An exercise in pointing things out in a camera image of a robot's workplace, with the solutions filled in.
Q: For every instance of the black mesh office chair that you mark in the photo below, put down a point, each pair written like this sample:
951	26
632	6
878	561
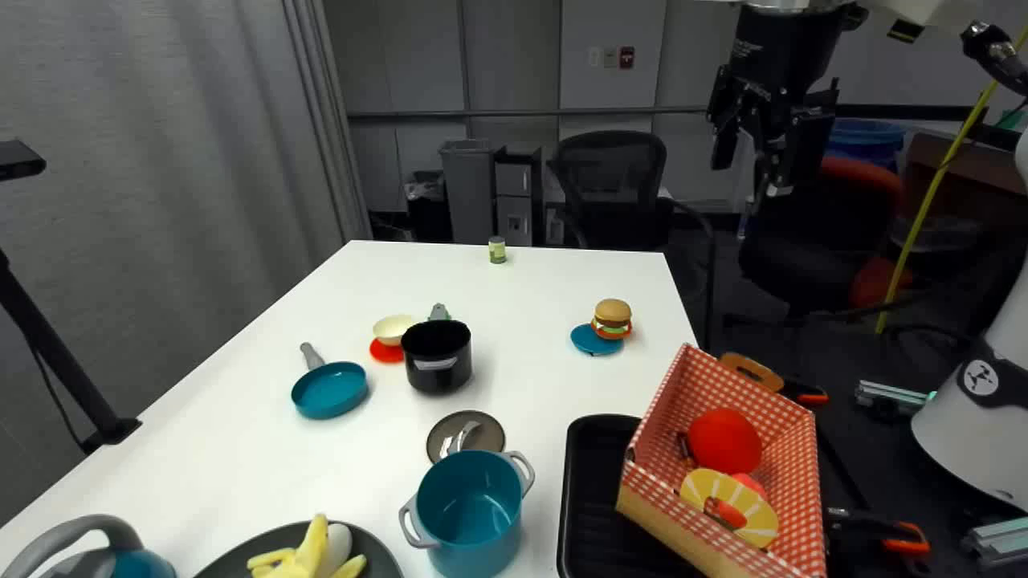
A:
612	179

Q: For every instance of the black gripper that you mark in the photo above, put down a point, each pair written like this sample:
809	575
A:
793	52

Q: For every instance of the yellow orange slice toy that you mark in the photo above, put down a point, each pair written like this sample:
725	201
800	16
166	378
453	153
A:
702	488

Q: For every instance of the small blue toy plate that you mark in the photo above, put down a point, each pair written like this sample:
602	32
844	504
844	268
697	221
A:
583	341

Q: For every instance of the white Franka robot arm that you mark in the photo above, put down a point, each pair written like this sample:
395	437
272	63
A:
982	427

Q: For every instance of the black orange chair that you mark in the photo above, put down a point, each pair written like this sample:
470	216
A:
813	246

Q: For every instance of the bowl of toy fruit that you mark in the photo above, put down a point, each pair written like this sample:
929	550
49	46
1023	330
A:
230	563

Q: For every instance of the blue toy frying pan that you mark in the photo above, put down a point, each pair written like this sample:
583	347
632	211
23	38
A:
333	391

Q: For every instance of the teal grey clamp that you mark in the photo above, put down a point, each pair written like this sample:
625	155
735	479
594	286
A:
889	394
999	540

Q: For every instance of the blue bin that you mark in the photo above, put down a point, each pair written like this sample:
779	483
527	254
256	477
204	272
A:
869	138

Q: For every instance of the red toy tomato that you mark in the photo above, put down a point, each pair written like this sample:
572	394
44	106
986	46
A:
725	441

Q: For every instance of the red toy saucer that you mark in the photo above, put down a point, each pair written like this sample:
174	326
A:
379	355

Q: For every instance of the grey round pot lid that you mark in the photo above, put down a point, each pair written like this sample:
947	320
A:
483	436

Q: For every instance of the blue toy pot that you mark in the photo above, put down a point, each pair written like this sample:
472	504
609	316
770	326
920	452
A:
470	526

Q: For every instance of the brown wooden desk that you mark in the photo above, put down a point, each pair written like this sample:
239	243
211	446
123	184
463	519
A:
966	172

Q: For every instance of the cream toy bowl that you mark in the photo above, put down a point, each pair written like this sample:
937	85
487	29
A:
390	330

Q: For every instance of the black baking tray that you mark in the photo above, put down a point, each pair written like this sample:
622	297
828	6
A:
589	503

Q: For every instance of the grey cabinet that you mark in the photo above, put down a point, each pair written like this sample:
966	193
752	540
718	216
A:
466	188

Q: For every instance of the blue toy kettle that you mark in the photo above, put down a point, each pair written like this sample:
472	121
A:
138	565

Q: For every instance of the black toy pot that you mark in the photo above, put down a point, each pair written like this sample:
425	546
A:
437	357

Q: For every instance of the toy burger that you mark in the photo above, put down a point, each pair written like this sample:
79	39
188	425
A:
612	320

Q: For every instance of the red plastic dish rack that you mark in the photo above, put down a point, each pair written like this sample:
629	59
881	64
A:
652	493

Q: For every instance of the green yellow toy corn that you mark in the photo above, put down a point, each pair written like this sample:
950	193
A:
496	252

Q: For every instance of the yellow toy banana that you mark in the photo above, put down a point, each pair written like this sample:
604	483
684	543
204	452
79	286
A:
314	543

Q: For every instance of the black camera tripod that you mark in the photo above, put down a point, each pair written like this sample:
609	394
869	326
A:
65	370

